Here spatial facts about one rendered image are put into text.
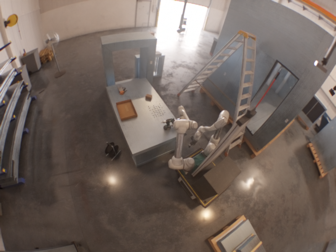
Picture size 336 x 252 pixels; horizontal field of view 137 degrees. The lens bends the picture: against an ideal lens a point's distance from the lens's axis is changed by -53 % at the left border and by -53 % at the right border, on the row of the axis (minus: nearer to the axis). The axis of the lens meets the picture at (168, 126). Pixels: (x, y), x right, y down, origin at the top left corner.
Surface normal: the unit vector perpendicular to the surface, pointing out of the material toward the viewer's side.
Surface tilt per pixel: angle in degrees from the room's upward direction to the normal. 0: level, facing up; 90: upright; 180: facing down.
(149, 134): 0
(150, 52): 90
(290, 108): 90
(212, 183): 0
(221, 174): 0
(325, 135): 90
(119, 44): 90
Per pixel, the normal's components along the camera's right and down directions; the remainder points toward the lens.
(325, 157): -0.98, 0.00
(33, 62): 0.38, 0.81
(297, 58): -0.89, 0.27
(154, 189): 0.14, -0.60
